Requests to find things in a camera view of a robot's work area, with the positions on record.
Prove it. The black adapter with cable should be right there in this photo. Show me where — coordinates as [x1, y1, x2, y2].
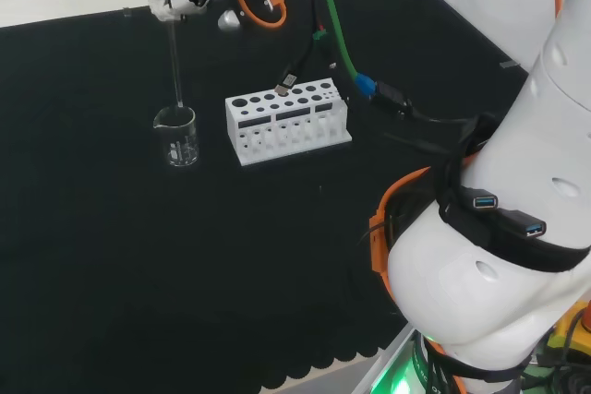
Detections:
[374, 81, 490, 130]

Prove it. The blue cable plug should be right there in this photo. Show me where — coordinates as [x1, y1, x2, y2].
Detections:
[354, 72, 378, 101]

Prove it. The black cable with USB plug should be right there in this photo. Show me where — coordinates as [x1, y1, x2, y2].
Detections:
[274, 19, 324, 98]

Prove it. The dark red cable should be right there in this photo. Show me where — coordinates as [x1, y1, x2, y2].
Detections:
[299, 0, 330, 52]

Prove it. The orange cable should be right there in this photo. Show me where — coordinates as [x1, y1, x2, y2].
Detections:
[228, 0, 564, 303]

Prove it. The clear glass beaker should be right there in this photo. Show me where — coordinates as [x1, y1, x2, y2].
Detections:
[152, 106, 199, 168]

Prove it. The grey round dome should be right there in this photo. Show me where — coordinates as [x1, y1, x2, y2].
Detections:
[217, 9, 241, 31]

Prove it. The black arm strap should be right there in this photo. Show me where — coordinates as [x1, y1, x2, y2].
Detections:
[436, 184, 591, 274]

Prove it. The white test tube rack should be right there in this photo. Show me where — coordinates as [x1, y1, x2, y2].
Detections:
[224, 78, 353, 167]

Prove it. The green cable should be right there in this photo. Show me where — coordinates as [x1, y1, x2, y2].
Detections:
[311, 0, 360, 84]

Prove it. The yellow stop button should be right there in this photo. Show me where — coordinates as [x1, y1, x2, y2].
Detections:
[553, 300, 591, 350]

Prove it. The black USB socket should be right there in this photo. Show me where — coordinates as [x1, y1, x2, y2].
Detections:
[471, 189, 500, 210]
[501, 209, 549, 238]

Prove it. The clear glass rod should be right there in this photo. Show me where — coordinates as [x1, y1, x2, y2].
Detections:
[166, 18, 186, 112]

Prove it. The black bench cloth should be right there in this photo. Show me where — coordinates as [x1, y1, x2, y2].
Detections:
[0, 0, 530, 394]

